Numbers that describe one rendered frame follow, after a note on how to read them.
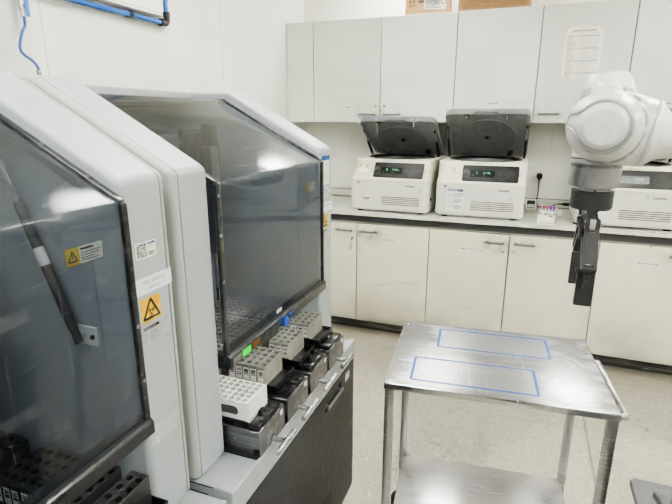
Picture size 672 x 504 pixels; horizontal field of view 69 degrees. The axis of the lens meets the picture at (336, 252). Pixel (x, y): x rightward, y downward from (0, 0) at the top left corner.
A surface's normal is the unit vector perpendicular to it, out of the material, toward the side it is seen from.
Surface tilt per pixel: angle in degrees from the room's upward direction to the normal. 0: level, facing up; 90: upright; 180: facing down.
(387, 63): 90
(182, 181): 90
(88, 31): 90
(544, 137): 90
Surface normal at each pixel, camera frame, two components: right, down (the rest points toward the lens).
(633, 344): -0.36, 0.25
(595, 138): -0.55, 0.13
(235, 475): 0.00, -0.97
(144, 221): 0.94, 0.09
